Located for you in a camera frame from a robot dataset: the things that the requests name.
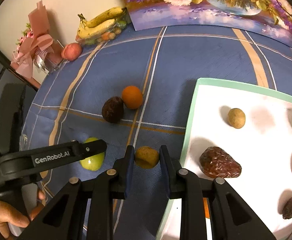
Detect flower painting canvas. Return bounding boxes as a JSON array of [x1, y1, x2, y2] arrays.
[[114, 0, 292, 50]]

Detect red apple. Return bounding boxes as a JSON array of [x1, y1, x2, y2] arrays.
[[61, 42, 83, 62]]

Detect white tray with green rim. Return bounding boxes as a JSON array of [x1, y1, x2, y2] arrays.
[[156, 77, 292, 240]]

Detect small brown potato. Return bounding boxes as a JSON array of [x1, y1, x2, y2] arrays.
[[227, 108, 246, 129]]

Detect person's left hand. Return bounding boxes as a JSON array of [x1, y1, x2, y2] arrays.
[[0, 189, 46, 239]]

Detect large brown date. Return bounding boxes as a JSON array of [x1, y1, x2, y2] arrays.
[[199, 146, 242, 179]]

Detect clear plastic container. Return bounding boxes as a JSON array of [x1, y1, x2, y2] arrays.
[[75, 15, 131, 46]]

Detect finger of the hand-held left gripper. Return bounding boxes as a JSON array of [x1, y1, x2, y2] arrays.
[[71, 139, 108, 161]]

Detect pink wrapped flower bouquet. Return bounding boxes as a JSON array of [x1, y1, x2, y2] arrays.
[[10, 1, 64, 79]]

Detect dark brown passion fruit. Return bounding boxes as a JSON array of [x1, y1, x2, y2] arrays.
[[101, 96, 124, 124]]

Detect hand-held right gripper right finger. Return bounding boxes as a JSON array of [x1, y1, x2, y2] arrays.
[[159, 145, 277, 240]]

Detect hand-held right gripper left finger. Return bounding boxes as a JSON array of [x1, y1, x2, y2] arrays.
[[18, 145, 136, 240]]

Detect yellow banana bunch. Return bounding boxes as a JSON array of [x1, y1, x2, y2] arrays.
[[76, 7, 127, 40]]

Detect blue checked tablecloth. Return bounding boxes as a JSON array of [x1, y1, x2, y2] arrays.
[[22, 25, 292, 240]]

